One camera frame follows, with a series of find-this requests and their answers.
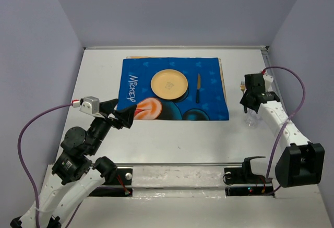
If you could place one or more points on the gold knife black handle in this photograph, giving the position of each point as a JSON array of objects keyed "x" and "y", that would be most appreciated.
[{"x": 198, "y": 88}]

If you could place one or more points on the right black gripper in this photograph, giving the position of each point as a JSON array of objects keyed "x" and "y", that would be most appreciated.
[{"x": 243, "y": 102}]

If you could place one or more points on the yellow round plate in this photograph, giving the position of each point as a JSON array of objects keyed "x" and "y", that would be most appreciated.
[{"x": 169, "y": 84}]

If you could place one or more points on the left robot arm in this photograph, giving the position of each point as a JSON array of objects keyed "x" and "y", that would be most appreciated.
[{"x": 73, "y": 176}]

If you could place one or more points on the blue Mickey cloth placemat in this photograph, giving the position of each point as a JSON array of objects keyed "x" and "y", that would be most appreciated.
[{"x": 135, "y": 88}]

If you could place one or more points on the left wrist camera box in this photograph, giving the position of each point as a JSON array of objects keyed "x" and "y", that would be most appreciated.
[{"x": 90, "y": 105}]

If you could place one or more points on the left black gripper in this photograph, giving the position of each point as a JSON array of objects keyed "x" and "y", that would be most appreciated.
[{"x": 126, "y": 116}]

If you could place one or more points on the gold fork black handle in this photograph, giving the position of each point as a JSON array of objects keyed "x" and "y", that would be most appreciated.
[{"x": 243, "y": 86}]

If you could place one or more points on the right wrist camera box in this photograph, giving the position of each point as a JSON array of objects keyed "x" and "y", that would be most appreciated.
[{"x": 268, "y": 80}]

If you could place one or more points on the clear drinking glass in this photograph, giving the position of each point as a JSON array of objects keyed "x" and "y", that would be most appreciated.
[{"x": 252, "y": 119}]

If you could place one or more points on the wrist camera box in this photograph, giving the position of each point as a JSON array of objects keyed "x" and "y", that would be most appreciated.
[
  {"x": 90, "y": 105},
  {"x": 268, "y": 80}
]

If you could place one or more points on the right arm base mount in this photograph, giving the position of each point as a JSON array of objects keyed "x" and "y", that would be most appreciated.
[{"x": 241, "y": 181}]

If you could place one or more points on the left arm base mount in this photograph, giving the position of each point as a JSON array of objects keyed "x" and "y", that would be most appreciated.
[{"x": 119, "y": 186}]

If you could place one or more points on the aluminium table edge rail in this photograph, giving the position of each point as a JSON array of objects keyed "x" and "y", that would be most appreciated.
[{"x": 180, "y": 47}]

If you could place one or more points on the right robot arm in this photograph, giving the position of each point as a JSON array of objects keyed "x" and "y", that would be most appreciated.
[{"x": 296, "y": 161}]

